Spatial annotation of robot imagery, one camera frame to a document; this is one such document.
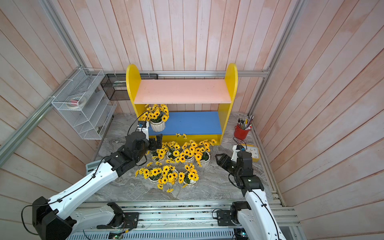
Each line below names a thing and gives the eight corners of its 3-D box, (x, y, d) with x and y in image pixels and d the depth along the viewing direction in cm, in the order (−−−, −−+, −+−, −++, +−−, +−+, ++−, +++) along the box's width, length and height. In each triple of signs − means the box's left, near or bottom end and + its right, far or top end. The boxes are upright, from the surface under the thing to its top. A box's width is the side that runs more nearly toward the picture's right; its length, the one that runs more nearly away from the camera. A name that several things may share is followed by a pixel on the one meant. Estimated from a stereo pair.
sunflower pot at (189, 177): (182, 192, 84) (180, 181, 71) (178, 178, 89) (176, 166, 76) (197, 187, 85) (198, 176, 72) (192, 173, 90) (193, 161, 78)
